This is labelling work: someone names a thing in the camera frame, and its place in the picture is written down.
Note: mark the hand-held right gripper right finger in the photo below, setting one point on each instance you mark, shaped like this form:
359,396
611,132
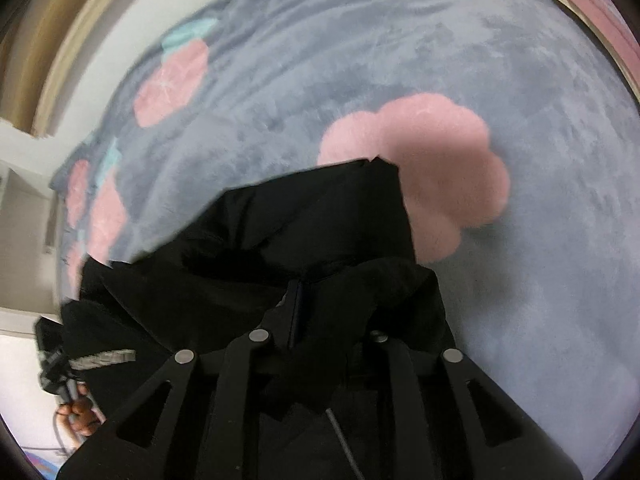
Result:
400,395

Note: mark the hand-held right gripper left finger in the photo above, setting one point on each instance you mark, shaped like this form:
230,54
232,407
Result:
287,320

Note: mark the black hooded jacket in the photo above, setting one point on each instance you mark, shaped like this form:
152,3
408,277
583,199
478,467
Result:
300,220

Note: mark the person's left hand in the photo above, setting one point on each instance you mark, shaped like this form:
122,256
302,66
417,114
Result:
82,417

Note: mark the wooden striped headboard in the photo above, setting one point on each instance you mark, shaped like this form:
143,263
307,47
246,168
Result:
55,45

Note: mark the grey floral blanket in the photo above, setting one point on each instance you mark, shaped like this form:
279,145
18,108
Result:
500,60

